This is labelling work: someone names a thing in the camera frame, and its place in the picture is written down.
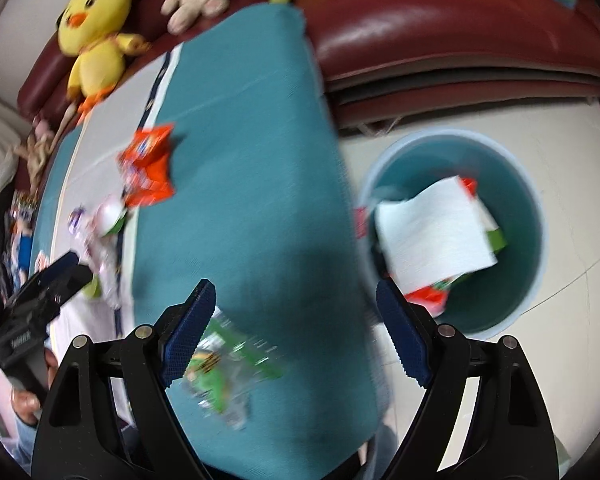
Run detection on yellow duck plush toy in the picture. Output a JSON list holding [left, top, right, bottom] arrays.
[[57, 0, 150, 116]]

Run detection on white paper towel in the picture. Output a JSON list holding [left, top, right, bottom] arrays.
[[374, 176, 470, 294]]

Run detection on green white lidded canister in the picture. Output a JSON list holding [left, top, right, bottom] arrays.
[[93, 196, 128, 237]]

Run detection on teal grey table cloth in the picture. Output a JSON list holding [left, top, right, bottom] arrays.
[[33, 3, 387, 479]]

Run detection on orange chip bag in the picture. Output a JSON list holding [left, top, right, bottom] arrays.
[[117, 124, 175, 208]]

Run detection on clear empty plastic bottle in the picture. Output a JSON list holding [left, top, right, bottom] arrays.
[[68, 207, 122, 311]]

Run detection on dark red leather sofa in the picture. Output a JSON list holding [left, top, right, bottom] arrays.
[[17, 0, 600, 131]]

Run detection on teal round trash bin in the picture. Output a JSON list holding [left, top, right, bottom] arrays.
[[355, 128, 547, 339]]

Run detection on person's left hand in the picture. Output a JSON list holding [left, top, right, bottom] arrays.
[[10, 348, 58, 427]]

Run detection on green white medicine box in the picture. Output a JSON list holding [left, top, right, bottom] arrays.
[[460, 194, 507, 280]]

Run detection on clear jar of candies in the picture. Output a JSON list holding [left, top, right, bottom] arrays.
[[10, 192, 38, 223]]

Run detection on blue doll toy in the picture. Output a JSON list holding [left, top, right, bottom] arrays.
[[12, 219, 32, 284]]

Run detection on green clear snack wrapper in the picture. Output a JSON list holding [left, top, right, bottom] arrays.
[[183, 309, 284, 430]]

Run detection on beige long-legged plush toy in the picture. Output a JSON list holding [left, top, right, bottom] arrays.
[[14, 102, 78, 196]]

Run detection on red orange snack bag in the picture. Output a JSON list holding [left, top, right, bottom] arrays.
[[404, 176, 480, 319]]

